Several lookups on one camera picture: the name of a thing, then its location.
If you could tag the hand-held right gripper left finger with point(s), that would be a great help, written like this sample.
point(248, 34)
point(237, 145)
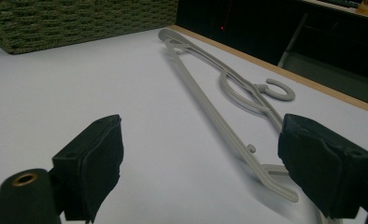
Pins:
point(92, 165)

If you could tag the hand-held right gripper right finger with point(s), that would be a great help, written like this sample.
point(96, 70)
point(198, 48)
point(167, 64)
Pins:
point(316, 161)

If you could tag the grey plastic clothes hanger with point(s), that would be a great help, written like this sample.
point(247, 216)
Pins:
point(204, 102)

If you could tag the metal stand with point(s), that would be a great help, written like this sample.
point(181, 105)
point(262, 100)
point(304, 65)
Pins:
point(292, 39)

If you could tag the green woven basket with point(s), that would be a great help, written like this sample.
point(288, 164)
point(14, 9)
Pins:
point(79, 23)

